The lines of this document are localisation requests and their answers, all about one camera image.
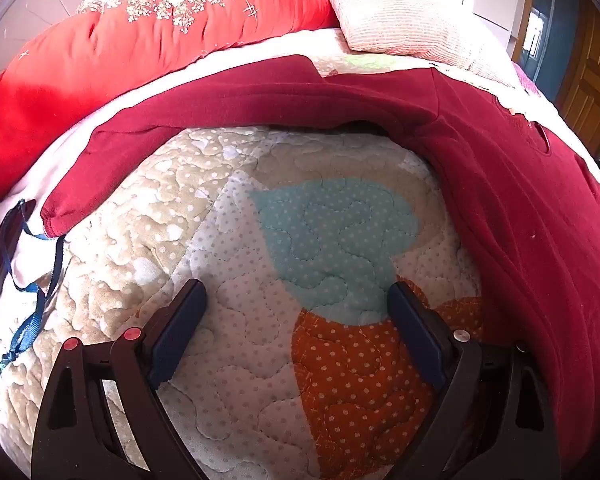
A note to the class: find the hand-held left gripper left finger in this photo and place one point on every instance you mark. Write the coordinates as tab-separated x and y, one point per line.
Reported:
172	345

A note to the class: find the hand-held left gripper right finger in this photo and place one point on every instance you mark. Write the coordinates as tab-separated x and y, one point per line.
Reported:
420	332

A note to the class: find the dark red sweater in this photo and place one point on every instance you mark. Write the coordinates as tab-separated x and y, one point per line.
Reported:
505	185

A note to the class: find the quilted patchwork blanket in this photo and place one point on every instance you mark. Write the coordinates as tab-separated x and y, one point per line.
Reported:
280	240

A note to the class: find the black flat device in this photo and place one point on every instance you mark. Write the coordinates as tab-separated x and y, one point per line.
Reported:
0	260

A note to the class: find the pale pink bed sheet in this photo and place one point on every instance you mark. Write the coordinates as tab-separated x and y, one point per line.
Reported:
55	160

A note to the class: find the red embroidered duvet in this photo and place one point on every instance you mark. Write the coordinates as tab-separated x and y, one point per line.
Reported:
105	60

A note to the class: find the wooden door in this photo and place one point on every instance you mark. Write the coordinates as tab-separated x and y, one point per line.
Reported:
595	75

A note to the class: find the pink waffle pillow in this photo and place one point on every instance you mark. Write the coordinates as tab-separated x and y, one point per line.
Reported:
405	20

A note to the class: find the white tufted headboard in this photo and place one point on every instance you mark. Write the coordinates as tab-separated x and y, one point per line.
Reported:
30	10

